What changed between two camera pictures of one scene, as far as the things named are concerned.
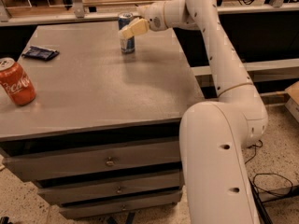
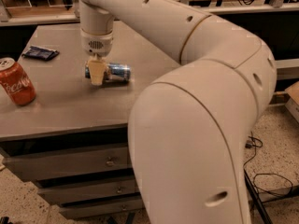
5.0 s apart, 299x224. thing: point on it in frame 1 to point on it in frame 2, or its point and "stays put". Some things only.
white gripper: x=155 y=17 to x=97 y=45
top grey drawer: x=98 y=161 stays put
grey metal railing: x=81 y=16 stays put
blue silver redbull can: x=127 y=45 to x=117 y=72
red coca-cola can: x=16 y=82 stays put
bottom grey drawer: x=120 y=205 stays put
